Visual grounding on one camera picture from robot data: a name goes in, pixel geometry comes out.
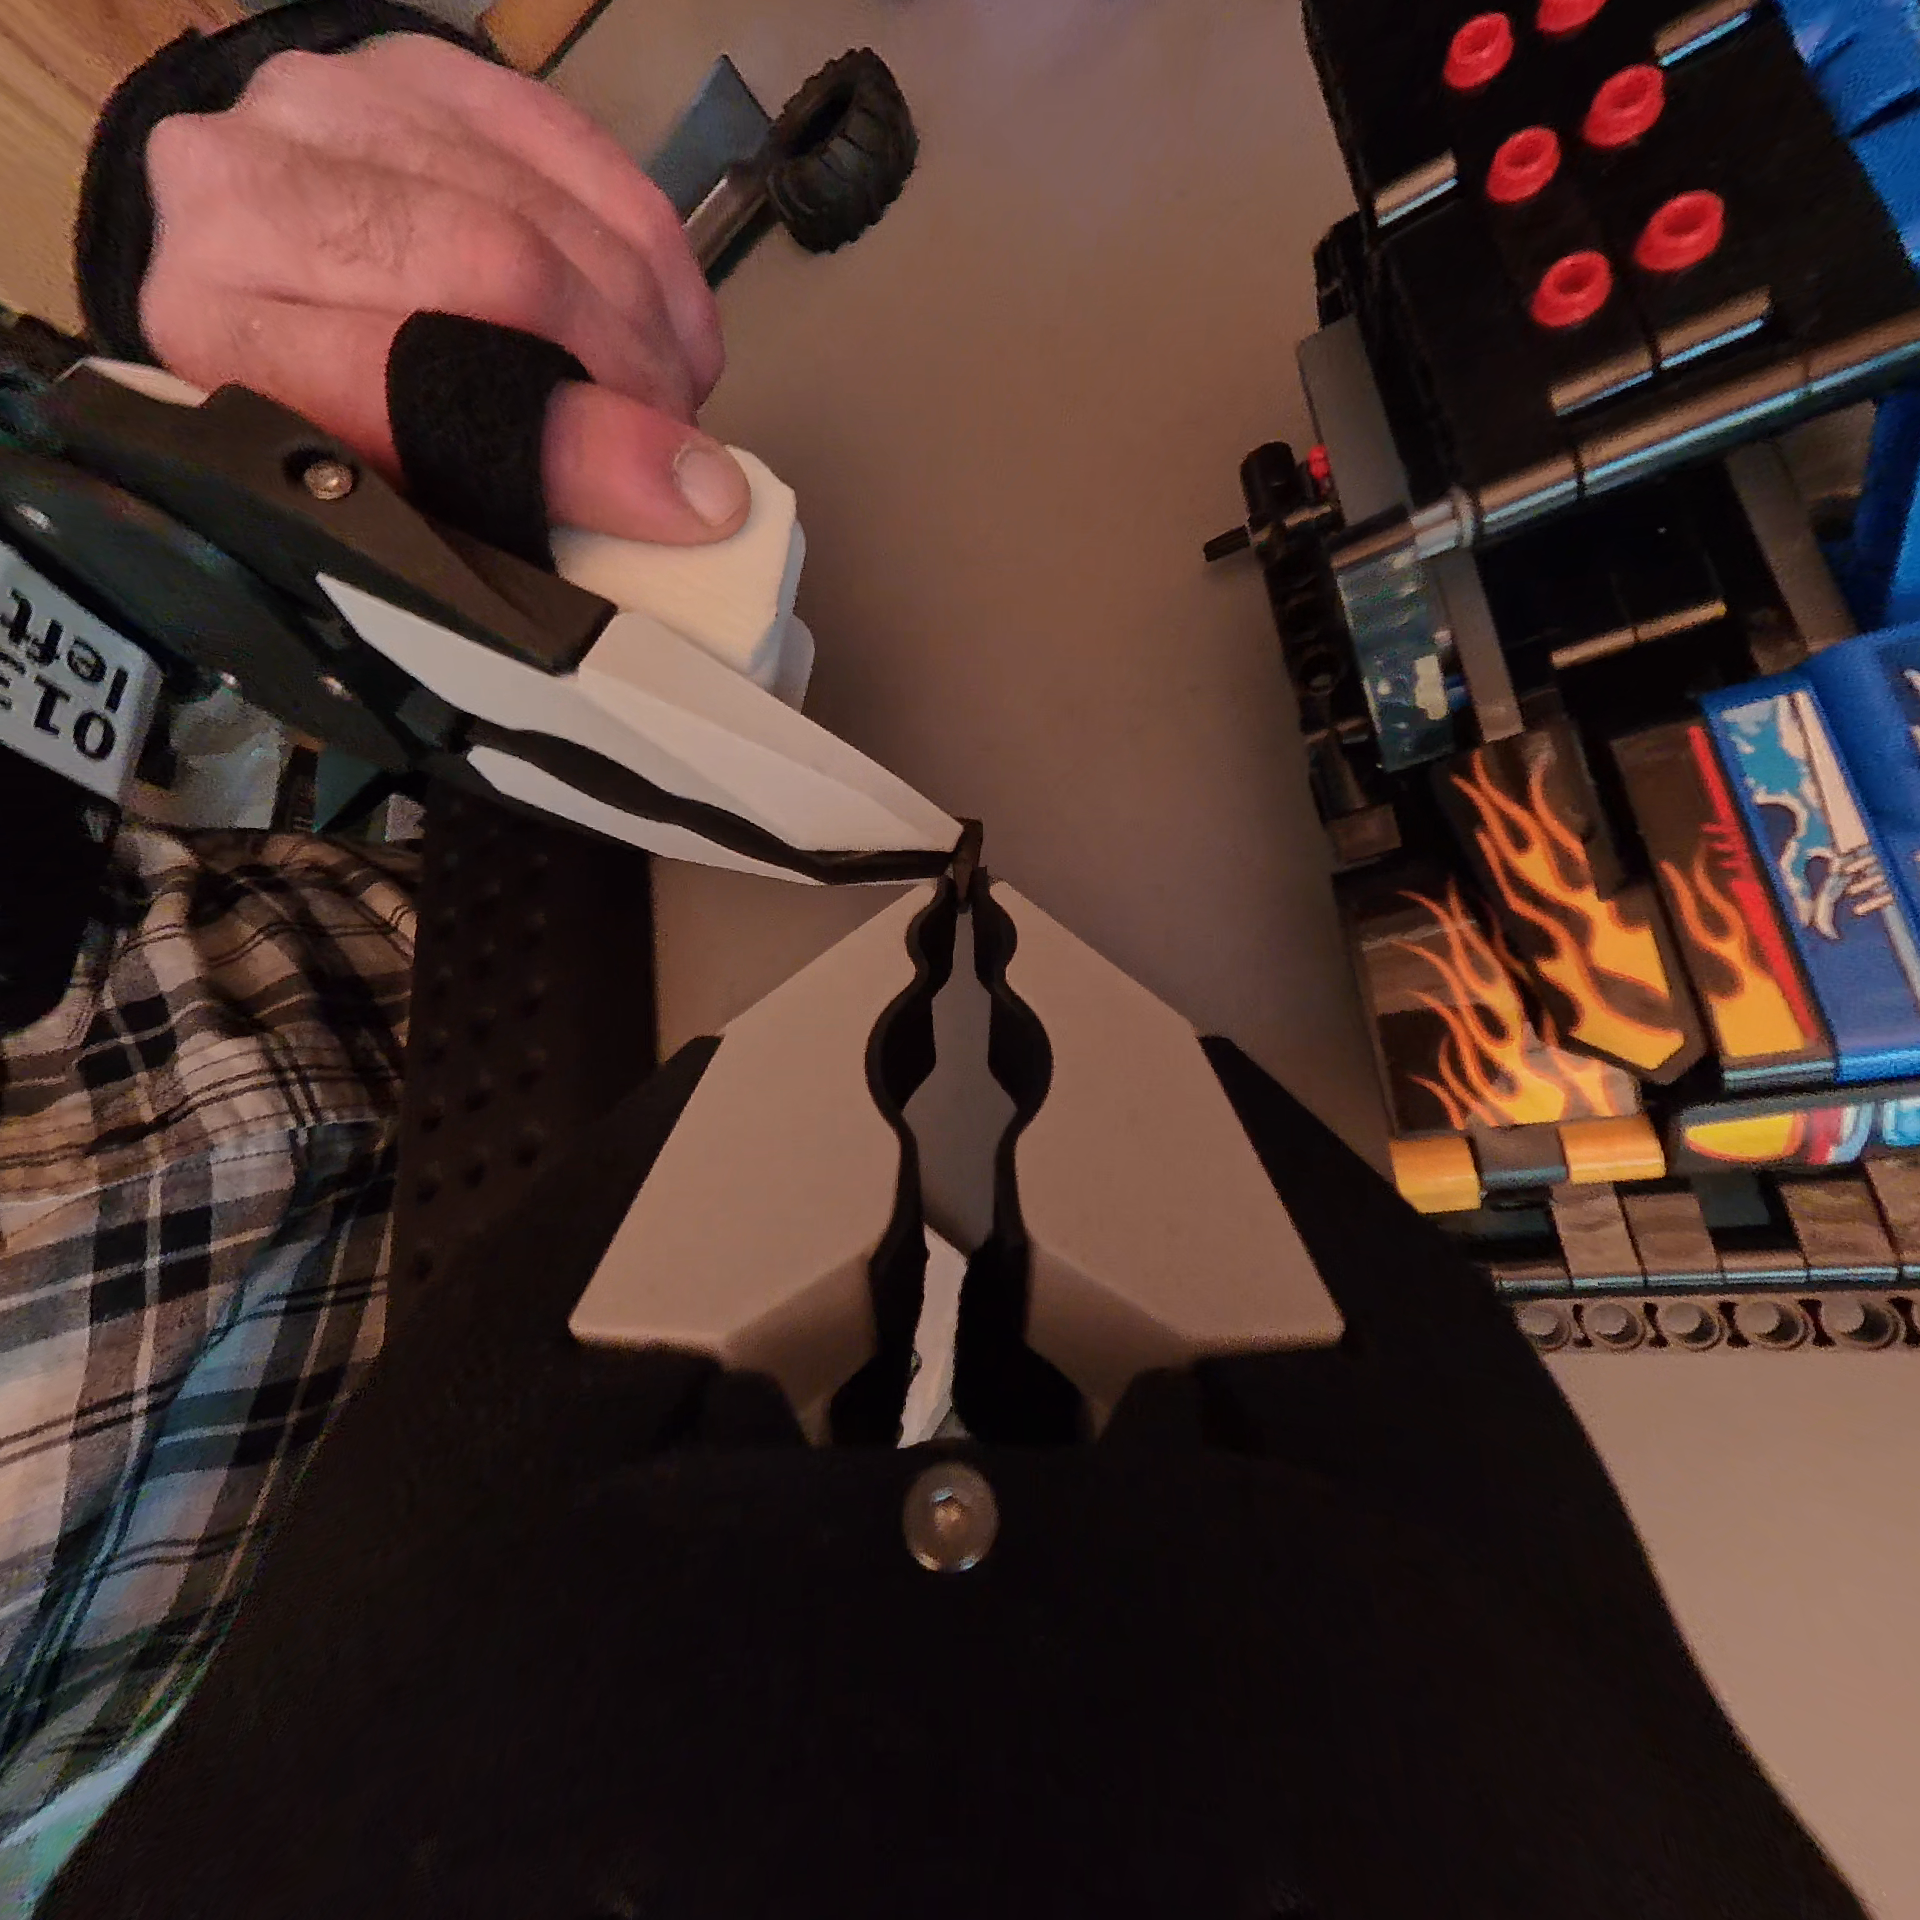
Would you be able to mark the person's torso in plaid shirt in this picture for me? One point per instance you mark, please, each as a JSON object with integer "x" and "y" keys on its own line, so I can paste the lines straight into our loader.
{"x": 149, "y": 1202}

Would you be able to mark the grey wedge tool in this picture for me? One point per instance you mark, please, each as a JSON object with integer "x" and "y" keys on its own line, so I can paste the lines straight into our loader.
{"x": 713, "y": 165}

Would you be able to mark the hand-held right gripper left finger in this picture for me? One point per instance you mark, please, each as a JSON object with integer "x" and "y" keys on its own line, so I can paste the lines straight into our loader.
{"x": 734, "y": 1184}

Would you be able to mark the small black brick pin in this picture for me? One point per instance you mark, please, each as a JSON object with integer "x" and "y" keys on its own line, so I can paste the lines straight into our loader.
{"x": 966, "y": 862}

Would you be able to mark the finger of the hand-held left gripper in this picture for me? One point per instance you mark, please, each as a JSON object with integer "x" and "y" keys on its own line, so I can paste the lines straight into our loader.
{"x": 676, "y": 706}
{"x": 629, "y": 827}

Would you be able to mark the black perforated chair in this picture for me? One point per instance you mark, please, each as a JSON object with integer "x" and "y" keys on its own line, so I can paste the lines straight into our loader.
{"x": 510, "y": 975}

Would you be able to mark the person's left hand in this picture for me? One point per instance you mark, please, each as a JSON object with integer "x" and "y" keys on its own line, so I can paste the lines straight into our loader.
{"x": 375, "y": 196}

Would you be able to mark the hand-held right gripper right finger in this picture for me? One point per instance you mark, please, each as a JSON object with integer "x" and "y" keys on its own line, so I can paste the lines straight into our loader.
{"x": 1185, "y": 1184}

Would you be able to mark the black rubber tyre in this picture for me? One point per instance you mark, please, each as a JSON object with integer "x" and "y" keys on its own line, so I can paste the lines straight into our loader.
{"x": 848, "y": 150}

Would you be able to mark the brick-built toy truck model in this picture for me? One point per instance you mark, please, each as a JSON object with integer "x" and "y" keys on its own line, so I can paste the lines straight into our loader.
{"x": 1622, "y": 599}

